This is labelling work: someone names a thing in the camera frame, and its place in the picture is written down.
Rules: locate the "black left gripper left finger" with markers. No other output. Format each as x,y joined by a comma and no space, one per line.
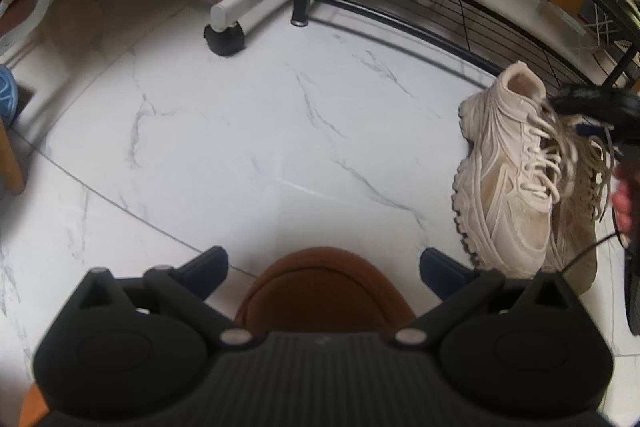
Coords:
183,292

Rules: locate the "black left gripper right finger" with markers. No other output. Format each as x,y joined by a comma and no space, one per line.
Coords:
464,293

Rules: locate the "cream chunky sneaker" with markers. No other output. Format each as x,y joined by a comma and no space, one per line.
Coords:
521,164
571,249

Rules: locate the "right hand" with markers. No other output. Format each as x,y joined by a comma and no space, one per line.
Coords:
625,199

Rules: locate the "black metal shoe rack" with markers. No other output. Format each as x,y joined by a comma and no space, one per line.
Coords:
450,6

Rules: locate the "grey rolling stand leg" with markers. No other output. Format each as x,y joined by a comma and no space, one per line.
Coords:
231,20

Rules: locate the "blue round object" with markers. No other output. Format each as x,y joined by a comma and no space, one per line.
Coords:
8,96

